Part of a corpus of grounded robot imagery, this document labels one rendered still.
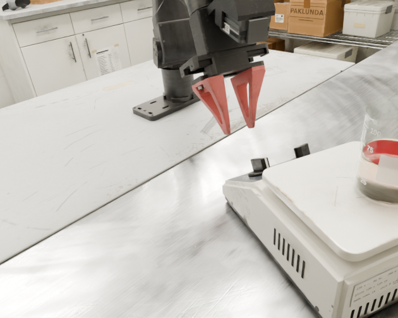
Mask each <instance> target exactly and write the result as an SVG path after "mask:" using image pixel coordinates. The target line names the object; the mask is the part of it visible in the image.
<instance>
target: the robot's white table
mask: <svg viewBox="0 0 398 318"><path fill-rule="evenodd" d="M253 59H254V61H253V62H257V61H264V65H265V70H266V72H265V76H264V79H263V83H262V87H261V90H260V95H259V97H258V102H257V108H256V119H255V121H256V120H258V119H260V118H261V117H263V116H265V115H267V114H269V113H271V112H272V111H274V110H276V109H278V108H279V107H281V106H283V105H285V104H286V103H288V102H290V101H291V100H294V99H295V98H297V97H299V96H301V95H302V94H304V93H306V92H308V91H310V90H311V89H313V88H315V87H316V86H318V85H320V84H322V83H324V82H326V81H327V80H329V79H330V78H333V77H334V76H336V75H338V74H340V73H341V72H343V71H345V70H347V69H349V68H350V67H352V66H354V65H355V63H353V62H346V61H338V60H333V59H326V58H321V57H314V56H306V55H302V54H294V53H290V52H282V51H277V50H270V49H269V54H267V55H266V56H263V57H260V56H256V57H253ZM230 78H232V77H230ZM230 78H224V83H225V88H226V97H227V106H228V111H229V120H230V127H231V134H233V133H235V132H236V131H238V130H240V129H242V128H244V127H246V126H247V125H246V122H245V120H244V117H243V115H242V112H241V109H240V106H239V104H238V100H237V98H236V95H235V92H234V89H233V87H232V84H231V79H230ZM163 92H164V85H163V80H162V72H161V69H158V68H157V67H156V65H155V64H154V60H150V61H147V62H143V63H141V64H137V65H134V66H131V67H128V68H125V69H122V70H119V71H116V72H113V73H109V74H106V75H103V76H100V77H98V78H94V79H90V80H88V81H84V82H82V83H78V84H76V85H73V86H69V87H66V88H63V89H60V90H57V91H54V92H51V93H48V94H45V95H41V96H39V97H35V98H32V99H29V100H26V101H23V102H20V103H16V104H14V105H10V106H8V107H5V108H2V109H0V264H2V263H4V262H6V261H8V260H10V259H11V258H13V257H15V256H17V255H18V254H20V253H22V252H24V251H25V250H27V249H29V248H31V247H33V246H34V245H36V244H38V243H39V242H41V241H43V240H45V239H47V238H49V237H50V236H52V235H54V234H55V233H57V232H59V231H61V230H63V229H64V228H66V227H68V226H70V225H72V224H74V223H75V222H77V221H79V220H80V219H82V218H84V217H86V216H88V215H89V214H91V213H93V212H94V211H97V210H98V209H100V208H102V207H104V206H105V205H107V204H109V203H111V202H113V201H114V200H116V199H118V198H119V197H121V196H123V195H125V194H127V193H129V192H130V191H132V190H133V189H136V188H137V187H139V186H141V185H143V184H144V183H146V182H148V181H150V180H152V179H153V178H155V177H157V176H158V175H160V174H162V173H164V172H166V171H168V170H169V169H171V168H172V167H175V166H176V165H178V164H180V163H182V162H183V161H185V160H187V159H189V158H191V157H192V156H194V155H196V154H197V153H199V152H201V151H203V150H205V149H207V148H208V147H210V146H212V145H213V144H215V143H217V142H219V141H221V140H222V139H224V138H226V137H228V136H230V135H231V134H228V135H225V134H224V133H223V131H222V129H221V128H220V126H219V124H218V123H217V121H216V120H215V117H214V116H213V114H212V113H211V111H209V109H208V108H207V107H206V106H205V105H204V103H203V102H202V101H199V102H196V103H194V104H192V105H189V106H187V107H185V108H183V109H181V110H179V111H176V112H174V113H172V114H169V115H167V116H165V117H163V118H161V119H158V120H156V121H149V120H146V119H144V118H142V117H140V116H138V115H135V114H134V113H133V109H132V108H133V107H134V106H137V105H139V104H141V103H144V102H147V101H149V100H152V99H154V98H157V97H159V96H161V95H163Z"/></svg>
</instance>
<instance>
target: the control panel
mask: <svg viewBox="0 0 398 318"><path fill-rule="evenodd" d="M288 161H291V160H288ZM288 161H285V162H288ZM285 162H282V163H285ZM278 164H281V163H278ZM278 164H275V165H278ZM275 165H272V166H270V167H273V166H275ZM248 174H249V173H247V174H244V175H240V176H237V177H234V178H231V179H228V180H233V181H241V182H256V181H259V180H262V175H261V176H258V177H248Z"/></svg>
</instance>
